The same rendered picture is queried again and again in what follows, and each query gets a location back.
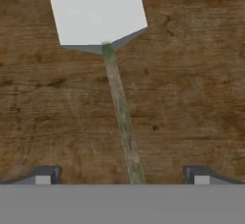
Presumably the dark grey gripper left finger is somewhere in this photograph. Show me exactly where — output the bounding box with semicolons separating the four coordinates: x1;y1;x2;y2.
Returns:
0;165;62;186

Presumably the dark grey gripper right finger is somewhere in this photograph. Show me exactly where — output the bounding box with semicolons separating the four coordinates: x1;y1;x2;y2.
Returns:
183;165;245;186

